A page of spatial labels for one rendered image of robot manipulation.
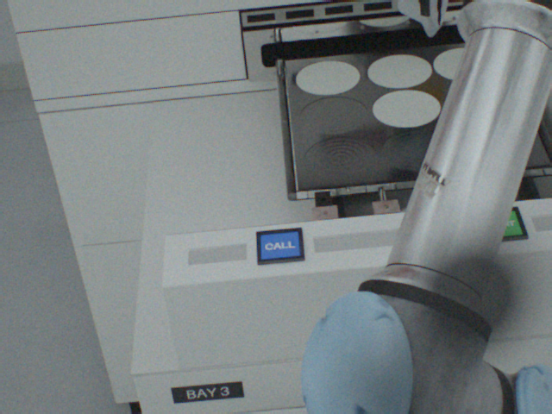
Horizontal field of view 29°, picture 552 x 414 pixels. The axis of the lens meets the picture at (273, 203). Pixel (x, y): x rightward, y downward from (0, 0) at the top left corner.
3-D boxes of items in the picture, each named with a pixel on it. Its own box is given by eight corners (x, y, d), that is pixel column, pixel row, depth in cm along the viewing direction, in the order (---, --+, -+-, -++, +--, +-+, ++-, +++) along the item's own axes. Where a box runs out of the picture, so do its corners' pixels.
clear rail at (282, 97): (275, 64, 175) (274, 56, 174) (284, 63, 175) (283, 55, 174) (287, 203, 146) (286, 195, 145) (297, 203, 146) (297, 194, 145)
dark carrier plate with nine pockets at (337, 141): (285, 64, 174) (285, 60, 173) (498, 42, 173) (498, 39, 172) (297, 192, 146) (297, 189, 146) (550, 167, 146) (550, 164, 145)
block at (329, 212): (312, 223, 143) (310, 206, 141) (338, 221, 143) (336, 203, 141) (316, 263, 137) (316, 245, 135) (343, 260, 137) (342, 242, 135)
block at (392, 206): (373, 217, 143) (372, 200, 141) (398, 215, 143) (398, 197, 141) (379, 257, 137) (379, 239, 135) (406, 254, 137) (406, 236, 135)
